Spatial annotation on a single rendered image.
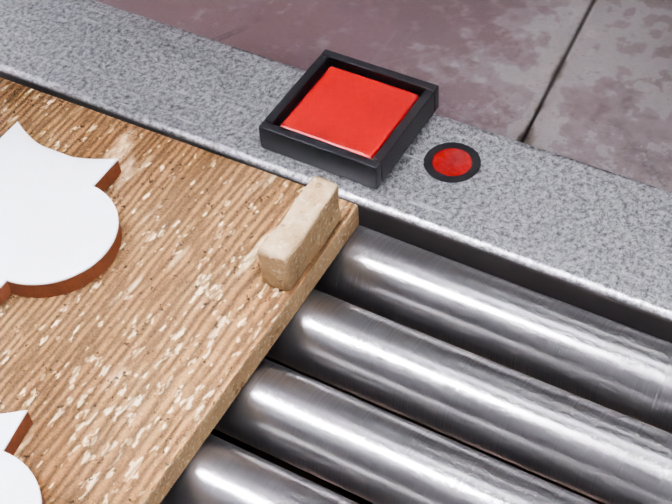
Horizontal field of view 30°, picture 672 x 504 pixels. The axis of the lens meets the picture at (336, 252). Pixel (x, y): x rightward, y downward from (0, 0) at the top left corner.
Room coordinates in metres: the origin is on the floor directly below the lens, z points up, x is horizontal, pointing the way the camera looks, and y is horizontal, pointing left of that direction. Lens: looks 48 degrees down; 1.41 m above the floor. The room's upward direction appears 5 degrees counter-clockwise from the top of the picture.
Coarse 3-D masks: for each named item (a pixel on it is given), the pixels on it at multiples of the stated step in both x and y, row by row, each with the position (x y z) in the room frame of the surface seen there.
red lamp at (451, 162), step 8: (440, 152) 0.51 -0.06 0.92; (448, 152) 0.51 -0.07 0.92; (456, 152) 0.51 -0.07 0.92; (464, 152) 0.51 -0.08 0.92; (432, 160) 0.50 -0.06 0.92; (440, 160) 0.50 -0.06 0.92; (448, 160) 0.50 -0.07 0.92; (456, 160) 0.50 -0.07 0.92; (464, 160) 0.50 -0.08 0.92; (440, 168) 0.49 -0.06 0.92; (448, 168) 0.49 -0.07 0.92; (456, 168) 0.49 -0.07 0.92; (464, 168) 0.49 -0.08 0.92
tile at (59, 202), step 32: (0, 160) 0.50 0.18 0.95; (32, 160) 0.50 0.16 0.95; (64, 160) 0.49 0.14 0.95; (96, 160) 0.49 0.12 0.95; (0, 192) 0.47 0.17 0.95; (32, 192) 0.47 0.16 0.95; (64, 192) 0.47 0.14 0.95; (96, 192) 0.47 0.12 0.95; (0, 224) 0.45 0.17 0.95; (32, 224) 0.45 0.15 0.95; (64, 224) 0.45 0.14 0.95; (96, 224) 0.44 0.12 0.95; (0, 256) 0.43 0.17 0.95; (32, 256) 0.43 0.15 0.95; (64, 256) 0.42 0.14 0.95; (96, 256) 0.42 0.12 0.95; (0, 288) 0.41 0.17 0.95; (32, 288) 0.41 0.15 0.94; (64, 288) 0.41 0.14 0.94
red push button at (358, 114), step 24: (336, 72) 0.57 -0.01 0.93; (312, 96) 0.55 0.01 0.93; (336, 96) 0.55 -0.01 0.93; (360, 96) 0.54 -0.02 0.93; (384, 96) 0.54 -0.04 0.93; (408, 96) 0.54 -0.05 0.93; (288, 120) 0.53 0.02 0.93; (312, 120) 0.53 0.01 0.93; (336, 120) 0.53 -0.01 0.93; (360, 120) 0.52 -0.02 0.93; (384, 120) 0.52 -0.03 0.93; (336, 144) 0.51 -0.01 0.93; (360, 144) 0.51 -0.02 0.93
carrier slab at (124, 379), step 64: (0, 128) 0.54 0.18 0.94; (64, 128) 0.53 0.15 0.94; (128, 128) 0.53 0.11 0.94; (128, 192) 0.48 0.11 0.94; (192, 192) 0.47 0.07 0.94; (256, 192) 0.47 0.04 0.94; (128, 256) 0.43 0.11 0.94; (192, 256) 0.43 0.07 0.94; (256, 256) 0.42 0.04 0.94; (320, 256) 0.42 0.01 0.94; (0, 320) 0.39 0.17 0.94; (64, 320) 0.39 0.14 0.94; (128, 320) 0.39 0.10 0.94; (192, 320) 0.38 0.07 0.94; (256, 320) 0.38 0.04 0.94; (0, 384) 0.36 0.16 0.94; (64, 384) 0.35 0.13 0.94; (128, 384) 0.35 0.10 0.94; (192, 384) 0.35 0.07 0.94; (64, 448) 0.32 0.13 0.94; (128, 448) 0.31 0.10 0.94; (192, 448) 0.32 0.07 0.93
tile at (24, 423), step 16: (0, 416) 0.33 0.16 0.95; (16, 416) 0.33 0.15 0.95; (0, 432) 0.32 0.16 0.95; (16, 432) 0.32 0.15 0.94; (0, 448) 0.31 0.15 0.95; (16, 448) 0.32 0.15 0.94; (0, 464) 0.30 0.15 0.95; (16, 464) 0.30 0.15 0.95; (0, 480) 0.30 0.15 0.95; (16, 480) 0.30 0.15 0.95; (32, 480) 0.29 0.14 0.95; (0, 496) 0.29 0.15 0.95; (16, 496) 0.29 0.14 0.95; (32, 496) 0.29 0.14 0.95
